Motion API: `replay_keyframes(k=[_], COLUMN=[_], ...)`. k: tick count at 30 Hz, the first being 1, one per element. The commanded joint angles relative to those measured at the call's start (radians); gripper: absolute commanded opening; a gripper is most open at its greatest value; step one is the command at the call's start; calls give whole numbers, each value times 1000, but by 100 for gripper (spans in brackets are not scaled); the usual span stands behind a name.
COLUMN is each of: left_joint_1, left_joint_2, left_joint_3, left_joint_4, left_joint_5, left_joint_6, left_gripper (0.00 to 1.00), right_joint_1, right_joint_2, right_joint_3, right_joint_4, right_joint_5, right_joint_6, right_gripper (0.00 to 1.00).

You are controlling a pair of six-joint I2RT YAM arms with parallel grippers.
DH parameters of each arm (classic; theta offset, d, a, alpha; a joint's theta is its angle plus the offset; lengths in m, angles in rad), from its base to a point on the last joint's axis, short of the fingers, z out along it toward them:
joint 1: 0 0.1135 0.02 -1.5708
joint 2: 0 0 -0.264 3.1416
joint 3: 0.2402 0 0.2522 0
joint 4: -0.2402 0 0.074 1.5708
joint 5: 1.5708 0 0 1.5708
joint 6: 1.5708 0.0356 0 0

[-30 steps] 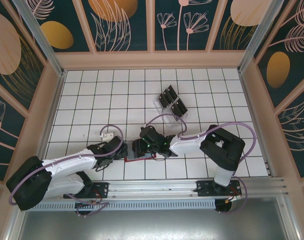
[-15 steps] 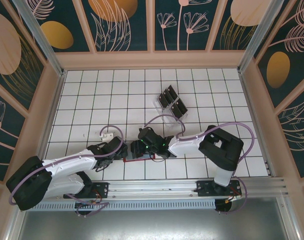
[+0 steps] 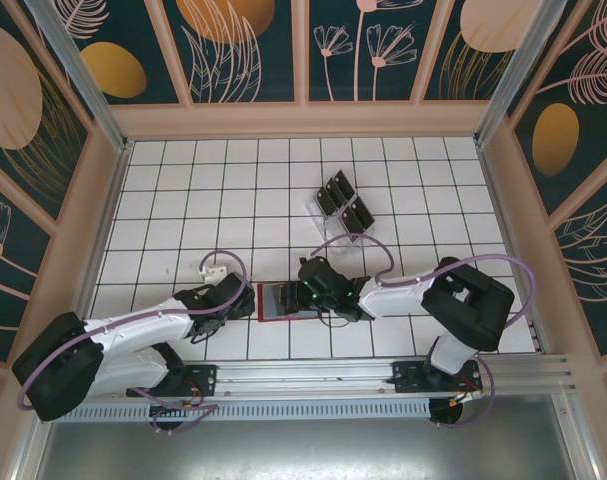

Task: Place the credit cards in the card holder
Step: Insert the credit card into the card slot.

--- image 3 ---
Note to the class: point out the red leather card holder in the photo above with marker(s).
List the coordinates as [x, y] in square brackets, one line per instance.
[268, 300]

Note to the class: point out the tray of black parts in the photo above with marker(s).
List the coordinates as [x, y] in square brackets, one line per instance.
[345, 247]

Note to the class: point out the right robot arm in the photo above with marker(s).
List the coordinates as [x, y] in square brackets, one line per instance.
[468, 305]

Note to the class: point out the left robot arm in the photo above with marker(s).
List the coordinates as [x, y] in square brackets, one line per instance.
[143, 325]

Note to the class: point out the black credit card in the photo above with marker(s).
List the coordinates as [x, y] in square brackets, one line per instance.
[361, 212]
[326, 201]
[352, 220]
[344, 182]
[335, 192]

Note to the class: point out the grey metal sheet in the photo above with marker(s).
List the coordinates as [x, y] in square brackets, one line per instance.
[303, 450]

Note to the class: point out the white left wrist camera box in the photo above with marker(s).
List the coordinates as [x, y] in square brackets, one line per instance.
[215, 271]

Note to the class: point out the aluminium profile rail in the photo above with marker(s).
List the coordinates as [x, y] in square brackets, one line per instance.
[303, 375]

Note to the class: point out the aluminium frame post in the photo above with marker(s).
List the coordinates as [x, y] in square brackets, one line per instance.
[89, 80]
[515, 75]

